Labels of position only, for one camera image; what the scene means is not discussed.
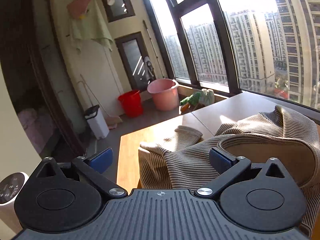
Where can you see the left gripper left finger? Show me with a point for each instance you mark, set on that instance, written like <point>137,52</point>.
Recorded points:
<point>91,169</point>

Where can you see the grey hanging rag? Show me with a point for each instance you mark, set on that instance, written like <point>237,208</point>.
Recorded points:
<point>149,71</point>

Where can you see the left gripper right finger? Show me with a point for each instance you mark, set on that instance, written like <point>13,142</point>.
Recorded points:
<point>230,169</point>

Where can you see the green plush toy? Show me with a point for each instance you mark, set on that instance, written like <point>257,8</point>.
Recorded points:
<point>197,100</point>

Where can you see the red plastic bucket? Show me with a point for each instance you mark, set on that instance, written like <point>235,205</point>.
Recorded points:
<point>131,103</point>

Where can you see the green hanging towel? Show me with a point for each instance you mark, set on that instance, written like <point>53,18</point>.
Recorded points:
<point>90,26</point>

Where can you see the beige striped knit sweater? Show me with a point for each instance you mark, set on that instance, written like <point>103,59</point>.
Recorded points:
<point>182,159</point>

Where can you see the pink plastic basin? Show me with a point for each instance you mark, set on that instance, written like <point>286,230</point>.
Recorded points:
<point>164,94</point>

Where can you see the white cylindrical air purifier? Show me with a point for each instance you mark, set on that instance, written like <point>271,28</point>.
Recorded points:
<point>10,188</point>

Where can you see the white trash bin black lid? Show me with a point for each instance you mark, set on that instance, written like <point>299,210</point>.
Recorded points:
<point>96,121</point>

